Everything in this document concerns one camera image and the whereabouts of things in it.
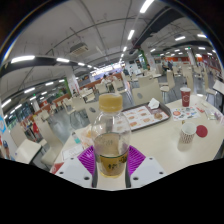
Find person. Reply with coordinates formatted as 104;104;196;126
31;121;41;136

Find dark food tray with liner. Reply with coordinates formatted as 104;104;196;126
121;101;172;132

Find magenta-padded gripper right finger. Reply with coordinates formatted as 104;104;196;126
125;145;167;189

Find ceiling strip lights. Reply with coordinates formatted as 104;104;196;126
0;0;218;116

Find crumpled food wrapper bag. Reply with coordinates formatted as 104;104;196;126
79;124;96;149

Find white patterned cup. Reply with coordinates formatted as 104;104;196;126
179;121;198;145

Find white square canteen table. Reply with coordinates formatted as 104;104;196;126
14;139;43;164

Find red paper cup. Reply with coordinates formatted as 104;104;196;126
179;86;192;108

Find ceiling air conditioner unit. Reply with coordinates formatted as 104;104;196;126
69;42;90;56

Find clear bottle with yellow drink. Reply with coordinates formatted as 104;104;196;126
90;93;132;179

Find white paper receipt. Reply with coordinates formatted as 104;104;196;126
61;143;84;162

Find flat round red coaster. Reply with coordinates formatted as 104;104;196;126
195;124;209;139

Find colourful printed leaflet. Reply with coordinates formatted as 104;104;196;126
170;105;202;122

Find crumpled white napkin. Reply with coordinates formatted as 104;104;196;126
147;97;161;110

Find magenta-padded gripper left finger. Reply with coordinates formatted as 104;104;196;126
54;145;98;189

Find small teal sanitizer bottle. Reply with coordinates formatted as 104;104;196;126
70;130;82;145

